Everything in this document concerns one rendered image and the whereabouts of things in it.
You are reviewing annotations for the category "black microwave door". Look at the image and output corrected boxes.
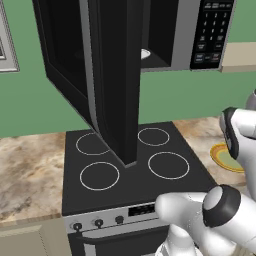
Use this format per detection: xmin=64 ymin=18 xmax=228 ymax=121
xmin=31 ymin=0 xmax=143 ymax=168

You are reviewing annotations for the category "white microwave turntable plate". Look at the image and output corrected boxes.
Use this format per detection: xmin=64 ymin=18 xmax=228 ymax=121
xmin=140 ymin=48 xmax=151 ymax=61

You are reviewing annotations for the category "black and silver microwave oven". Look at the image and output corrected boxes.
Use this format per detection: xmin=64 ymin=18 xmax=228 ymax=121
xmin=139 ymin=0 xmax=238 ymax=73

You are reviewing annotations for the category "black hob with rings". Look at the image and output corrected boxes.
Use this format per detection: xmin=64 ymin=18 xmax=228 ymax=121
xmin=61 ymin=121 xmax=218 ymax=217

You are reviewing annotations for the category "yellow and green plate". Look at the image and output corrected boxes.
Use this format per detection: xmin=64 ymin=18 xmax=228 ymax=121
xmin=209 ymin=142 xmax=246 ymax=174

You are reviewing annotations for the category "silver oven front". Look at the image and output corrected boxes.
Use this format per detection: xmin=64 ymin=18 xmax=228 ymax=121
xmin=63 ymin=201 xmax=175 ymax=256

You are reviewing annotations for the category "beige base cupboard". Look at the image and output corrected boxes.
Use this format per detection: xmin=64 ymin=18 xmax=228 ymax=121
xmin=0 ymin=216 xmax=73 ymax=256

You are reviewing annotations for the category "beige wall cupboard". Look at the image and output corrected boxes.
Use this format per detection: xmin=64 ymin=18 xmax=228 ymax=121
xmin=220 ymin=41 xmax=256 ymax=74

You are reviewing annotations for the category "grey window frame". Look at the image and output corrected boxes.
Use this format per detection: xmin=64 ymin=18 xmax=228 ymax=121
xmin=0 ymin=0 xmax=21 ymax=74

